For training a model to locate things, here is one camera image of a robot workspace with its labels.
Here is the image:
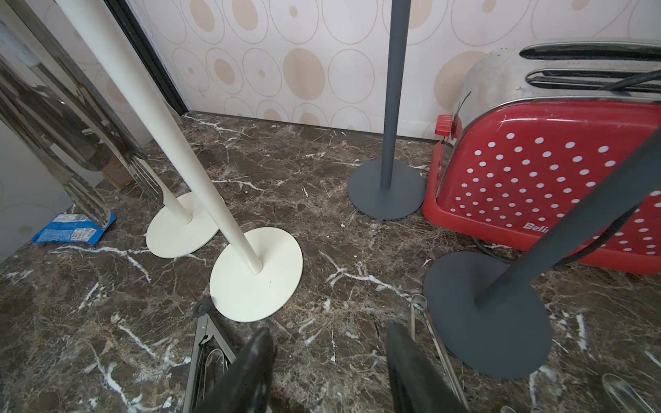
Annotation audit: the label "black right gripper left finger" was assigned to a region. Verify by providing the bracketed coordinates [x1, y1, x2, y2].
[193, 327, 275, 412]

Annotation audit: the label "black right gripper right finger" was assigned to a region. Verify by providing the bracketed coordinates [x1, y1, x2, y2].
[386, 322, 468, 412]

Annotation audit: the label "black handled steel tongs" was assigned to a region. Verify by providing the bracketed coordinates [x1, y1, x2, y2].
[183, 297, 272, 412]

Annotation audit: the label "cream utensil rack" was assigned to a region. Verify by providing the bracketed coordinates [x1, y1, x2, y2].
[59, 1, 303, 322]
[146, 168, 219, 258]

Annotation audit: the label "white handled steel tongs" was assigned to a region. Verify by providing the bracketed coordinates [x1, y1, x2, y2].
[1, 59, 111, 227]

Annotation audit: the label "dark grey rack near toaster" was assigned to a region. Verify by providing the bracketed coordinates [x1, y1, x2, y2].
[423, 131, 660, 379]

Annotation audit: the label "dark grey rack back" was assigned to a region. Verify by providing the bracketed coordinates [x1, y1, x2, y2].
[347, 0, 426, 220]

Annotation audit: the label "blue snack packet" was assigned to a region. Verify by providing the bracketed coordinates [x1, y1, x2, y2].
[31, 213, 116, 245]

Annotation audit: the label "brown spice jar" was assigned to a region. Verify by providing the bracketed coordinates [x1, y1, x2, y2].
[101, 155, 134, 189]

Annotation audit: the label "red polka dot toaster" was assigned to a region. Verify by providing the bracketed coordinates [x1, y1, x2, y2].
[422, 39, 660, 251]

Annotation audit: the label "black toaster power cord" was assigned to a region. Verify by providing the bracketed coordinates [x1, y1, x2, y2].
[469, 205, 639, 269]

